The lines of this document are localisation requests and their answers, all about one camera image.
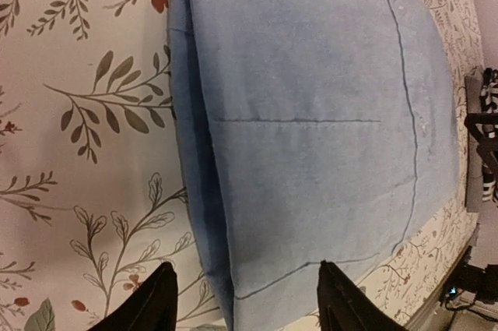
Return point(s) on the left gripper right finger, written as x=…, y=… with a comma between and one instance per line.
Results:
x=342, y=306

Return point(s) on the grey shirt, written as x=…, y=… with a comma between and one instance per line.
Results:
x=473, y=197

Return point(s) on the light blue long sleeve shirt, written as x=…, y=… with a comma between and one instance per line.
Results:
x=309, y=130

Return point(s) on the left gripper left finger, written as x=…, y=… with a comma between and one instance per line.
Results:
x=152, y=307

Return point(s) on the floral table mat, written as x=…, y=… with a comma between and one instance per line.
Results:
x=93, y=197

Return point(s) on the black shirt white letters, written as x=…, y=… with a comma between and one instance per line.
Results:
x=488, y=101

